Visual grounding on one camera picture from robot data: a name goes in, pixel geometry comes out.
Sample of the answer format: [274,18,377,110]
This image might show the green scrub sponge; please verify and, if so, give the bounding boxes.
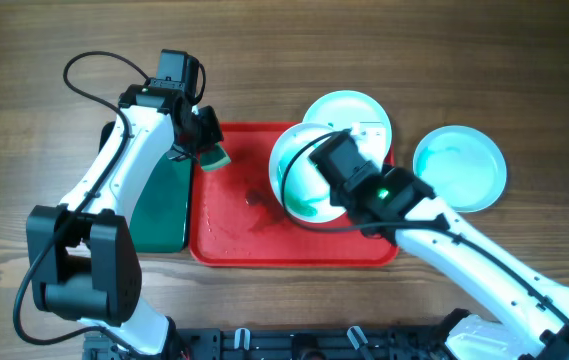
[199,143,231,172]

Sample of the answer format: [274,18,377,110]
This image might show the white plate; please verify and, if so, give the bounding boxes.
[302,90,393,164]
[268,123,345,224]
[413,125,508,213]

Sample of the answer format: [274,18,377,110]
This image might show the white plate top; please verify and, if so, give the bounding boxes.
[302,90,393,164]

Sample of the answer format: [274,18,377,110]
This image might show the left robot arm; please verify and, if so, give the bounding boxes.
[13,50,230,359]

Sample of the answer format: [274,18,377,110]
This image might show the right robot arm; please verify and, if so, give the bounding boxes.
[309,131,569,359]

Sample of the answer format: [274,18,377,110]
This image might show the dark green tray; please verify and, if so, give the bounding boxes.
[98,121,195,254]

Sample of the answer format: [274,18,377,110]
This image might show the red plastic tray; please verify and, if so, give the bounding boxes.
[189,122,399,267]

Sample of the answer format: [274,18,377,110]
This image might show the left black cable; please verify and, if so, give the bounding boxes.
[12,50,151,347]

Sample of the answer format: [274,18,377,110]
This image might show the black cable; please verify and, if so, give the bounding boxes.
[12,50,151,347]
[280,129,569,360]

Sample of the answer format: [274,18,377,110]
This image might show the right black cable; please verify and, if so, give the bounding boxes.
[280,129,569,360]

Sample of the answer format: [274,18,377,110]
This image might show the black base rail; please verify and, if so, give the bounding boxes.
[82,324,455,360]

